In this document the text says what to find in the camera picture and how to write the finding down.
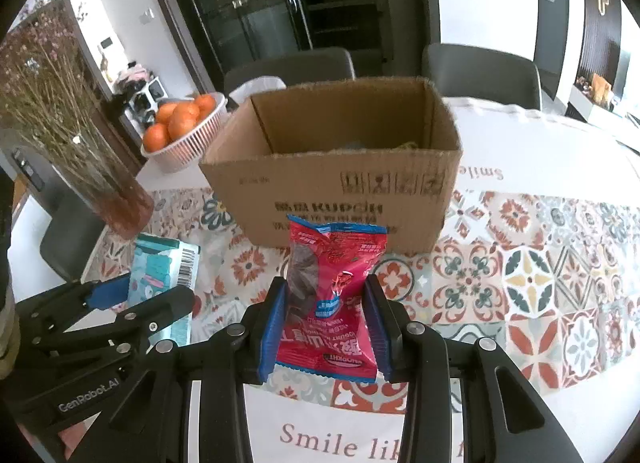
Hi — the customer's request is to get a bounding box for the brown glass vase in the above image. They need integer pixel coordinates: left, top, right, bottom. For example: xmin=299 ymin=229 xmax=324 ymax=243
xmin=52 ymin=163 xmax=155 ymax=240

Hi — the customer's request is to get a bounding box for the red snack packet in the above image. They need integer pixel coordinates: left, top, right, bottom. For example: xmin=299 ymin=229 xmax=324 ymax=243
xmin=275 ymin=213 xmax=390 ymax=385

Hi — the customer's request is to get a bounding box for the tan box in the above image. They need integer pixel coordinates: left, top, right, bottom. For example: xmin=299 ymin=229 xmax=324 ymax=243
xmin=592 ymin=74 xmax=614 ymax=104

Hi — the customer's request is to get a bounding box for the white cube shelf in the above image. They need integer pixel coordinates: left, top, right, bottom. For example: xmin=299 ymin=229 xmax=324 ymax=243
xmin=117 ymin=77 xmax=167 ymax=125

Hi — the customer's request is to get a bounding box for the teal printed packet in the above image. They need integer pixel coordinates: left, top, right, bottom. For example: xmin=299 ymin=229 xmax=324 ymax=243
xmin=127 ymin=233 xmax=202 ymax=345

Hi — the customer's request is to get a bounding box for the dried flower bunch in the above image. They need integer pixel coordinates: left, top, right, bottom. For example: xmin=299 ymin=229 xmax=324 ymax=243
xmin=0 ymin=0 xmax=137 ymax=204

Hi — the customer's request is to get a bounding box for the white plastic bag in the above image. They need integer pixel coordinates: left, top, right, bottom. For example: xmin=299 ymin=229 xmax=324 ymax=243
xmin=227 ymin=76 xmax=287 ymax=105

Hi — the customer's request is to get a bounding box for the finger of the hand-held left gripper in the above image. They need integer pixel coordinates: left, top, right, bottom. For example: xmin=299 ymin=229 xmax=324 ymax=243
xmin=17 ymin=273 xmax=133 ymax=331
xmin=30 ymin=285 xmax=196 ymax=360

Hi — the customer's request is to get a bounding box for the dark slatted cabinet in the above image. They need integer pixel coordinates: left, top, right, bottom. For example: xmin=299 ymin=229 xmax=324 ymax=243
xmin=580 ymin=0 xmax=627 ymax=100

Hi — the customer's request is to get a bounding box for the dark grey chair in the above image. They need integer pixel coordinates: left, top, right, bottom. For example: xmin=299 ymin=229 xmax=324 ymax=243
xmin=40 ymin=188 xmax=107 ymax=283

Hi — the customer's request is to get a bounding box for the brown cardboard box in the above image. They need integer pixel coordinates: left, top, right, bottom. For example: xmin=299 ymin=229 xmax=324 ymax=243
xmin=199 ymin=76 xmax=463 ymax=255

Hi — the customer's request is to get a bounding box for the white plastic basket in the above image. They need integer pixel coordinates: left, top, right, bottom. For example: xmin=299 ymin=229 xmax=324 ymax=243
xmin=141 ymin=92 xmax=228 ymax=174

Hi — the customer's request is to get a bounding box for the patterned white tablecloth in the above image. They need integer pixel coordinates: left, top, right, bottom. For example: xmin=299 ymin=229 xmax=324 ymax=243
xmin=80 ymin=93 xmax=640 ymax=463

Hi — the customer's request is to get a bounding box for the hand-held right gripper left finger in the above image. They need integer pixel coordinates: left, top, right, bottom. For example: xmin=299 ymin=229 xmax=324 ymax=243
xmin=102 ymin=275 xmax=291 ymax=463

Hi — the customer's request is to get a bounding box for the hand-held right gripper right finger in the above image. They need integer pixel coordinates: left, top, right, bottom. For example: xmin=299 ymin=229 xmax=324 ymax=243
xmin=362 ymin=273 xmax=568 ymax=463

